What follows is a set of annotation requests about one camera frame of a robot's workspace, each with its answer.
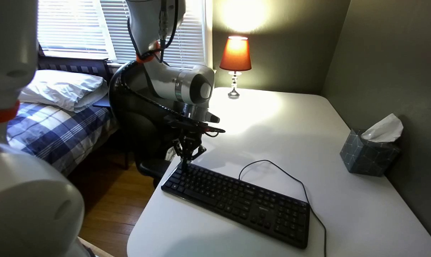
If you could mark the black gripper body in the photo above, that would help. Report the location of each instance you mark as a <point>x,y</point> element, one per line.
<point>191,129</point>

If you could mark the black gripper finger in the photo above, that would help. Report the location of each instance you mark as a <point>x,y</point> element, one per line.
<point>183,159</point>
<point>197,152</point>

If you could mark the black computer keyboard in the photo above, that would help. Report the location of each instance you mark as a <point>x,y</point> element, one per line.
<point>244,205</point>

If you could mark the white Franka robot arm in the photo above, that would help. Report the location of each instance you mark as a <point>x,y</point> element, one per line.
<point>167,80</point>

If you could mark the black office chair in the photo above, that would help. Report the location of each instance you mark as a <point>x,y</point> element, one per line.
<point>139,138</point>

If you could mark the orange shade table lamp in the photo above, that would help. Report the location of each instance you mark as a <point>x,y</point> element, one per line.
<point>236,55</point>

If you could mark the blue plaid bed blanket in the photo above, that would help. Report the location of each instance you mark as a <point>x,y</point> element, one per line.
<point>53,133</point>

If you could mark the white pillow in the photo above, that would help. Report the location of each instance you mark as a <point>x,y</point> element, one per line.
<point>63,88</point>

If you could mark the dark bed headboard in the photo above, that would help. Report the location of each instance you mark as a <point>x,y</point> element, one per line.
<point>73,65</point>

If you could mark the white window blinds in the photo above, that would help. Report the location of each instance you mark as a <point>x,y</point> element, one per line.
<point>73,23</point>

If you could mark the grey patterned tissue box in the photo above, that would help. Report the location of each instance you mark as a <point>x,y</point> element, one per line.
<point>365,158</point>

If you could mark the white tissue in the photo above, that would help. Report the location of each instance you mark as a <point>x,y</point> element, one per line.
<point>384,129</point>

